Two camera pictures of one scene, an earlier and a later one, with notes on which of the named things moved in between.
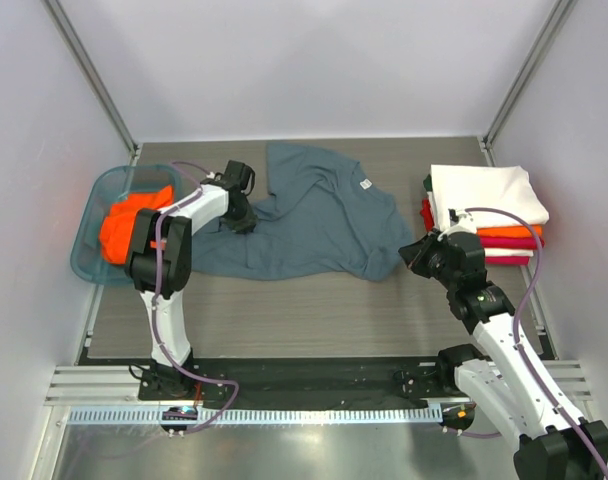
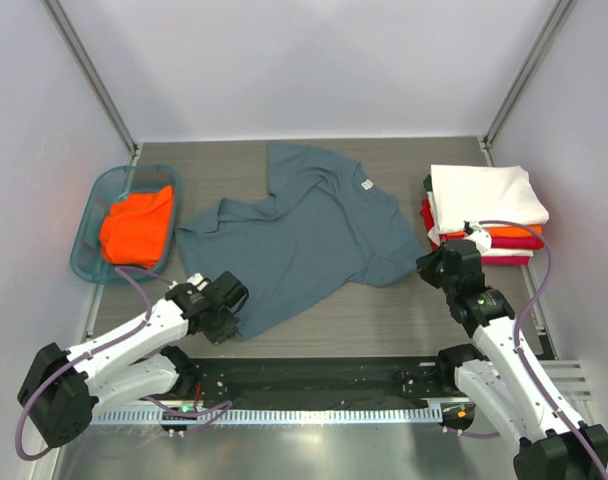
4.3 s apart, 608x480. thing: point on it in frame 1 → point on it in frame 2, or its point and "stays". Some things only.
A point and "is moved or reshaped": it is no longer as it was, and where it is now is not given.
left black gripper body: [240, 220] → [222, 327]
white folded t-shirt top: [485, 186] stays
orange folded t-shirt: [510, 231] stays
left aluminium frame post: [71, 38] stays
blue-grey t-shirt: [326, 216] is moved or reshaped
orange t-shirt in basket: [119, 223] stays
